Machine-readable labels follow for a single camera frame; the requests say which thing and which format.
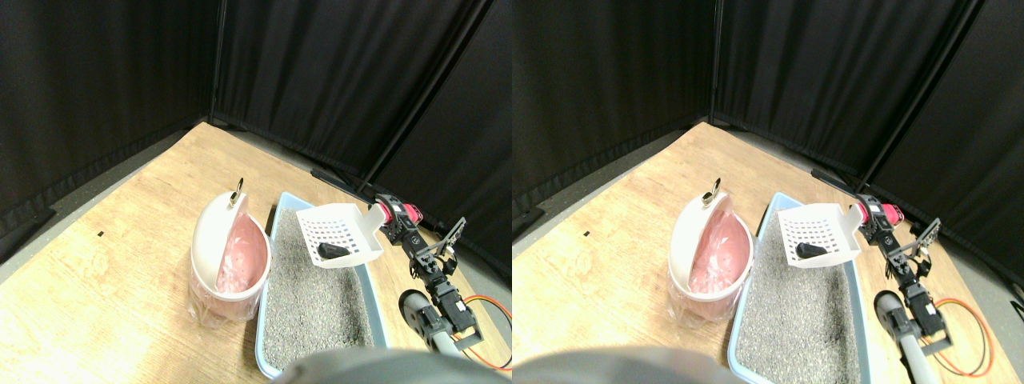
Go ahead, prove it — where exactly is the white bin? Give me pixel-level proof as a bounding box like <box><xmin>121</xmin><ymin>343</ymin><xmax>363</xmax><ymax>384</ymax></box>
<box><xmin>188</xmin><ymin>178</ymin><xmax>273</xmax><ymax>327</ymax></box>
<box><xmin>668</xmin><ymin>178</ymin><xmax>755</xmax><ymax>327</ymax></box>

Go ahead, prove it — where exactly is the black curtain stand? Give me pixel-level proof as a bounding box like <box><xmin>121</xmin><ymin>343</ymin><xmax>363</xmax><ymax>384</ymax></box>
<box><xmin>708</xmin><ymin>0</ymin><xmax>726</xmax><ymax>122</ymax></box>
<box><xmin>310</xmin><ymin>0</ymin><xmax>494</xmax><ymax>201</ymax></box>
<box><xmin>210</xmin><ymin>0</ymin><xmax>230</xmax><ymax>122</ymax></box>
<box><xmin>810</xmin><ymin>0</ymin><xmax>983</xmax><ymax>201</ymax></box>

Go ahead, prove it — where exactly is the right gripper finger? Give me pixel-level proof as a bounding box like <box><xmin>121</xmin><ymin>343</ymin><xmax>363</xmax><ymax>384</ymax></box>
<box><xmin>858</xmin><ymin>194</ymin><xmax>886</xmax><ymax>234</ymax></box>
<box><xmin>374</xmin><ymin>194</ymin><xmax>406</xmax><ymax>234</ymax></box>

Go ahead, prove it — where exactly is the orange wire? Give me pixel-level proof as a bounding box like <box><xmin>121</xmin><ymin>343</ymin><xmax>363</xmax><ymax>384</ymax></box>
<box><xmin>460</xmin><ymin>296</ymin><xmax>512</xmax><ymax>371</ymax></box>
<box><xmin>932</xmin><ymin>298</ymin><xmax>995</xmax><ymax>378</ymax></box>

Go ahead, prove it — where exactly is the white scoop with red handle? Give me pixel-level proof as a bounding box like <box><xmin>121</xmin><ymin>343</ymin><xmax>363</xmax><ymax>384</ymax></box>
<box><xmin>778</xmin><ymin>202</ymin><xmax>902</xmax><ymax>267</ymax></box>
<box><xmin>296</xmin><ymin>202</ymin><xmax>422</xmax><ymax>270</ymax></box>

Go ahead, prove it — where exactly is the blue litter tray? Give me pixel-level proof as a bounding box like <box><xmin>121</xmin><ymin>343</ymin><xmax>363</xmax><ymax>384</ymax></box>
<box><xmin>254</xmin><ymin>192</ymin><xmax>393</xmax><ymax>379</ymax></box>
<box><xmin>726</xmin><ymin>192</ymin><xmax>870</xmax><ymax>384</ymax></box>

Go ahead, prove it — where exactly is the black bracket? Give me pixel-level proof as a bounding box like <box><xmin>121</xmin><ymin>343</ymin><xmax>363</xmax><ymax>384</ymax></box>
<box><xmin>416</xmin><ymin>218</ymin><xmax>467</xmax><ymax>266</ymax></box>
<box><xmin>892</xmin><ymin>218</ymin><xmax>943</xmax><ymax>266</ymax></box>

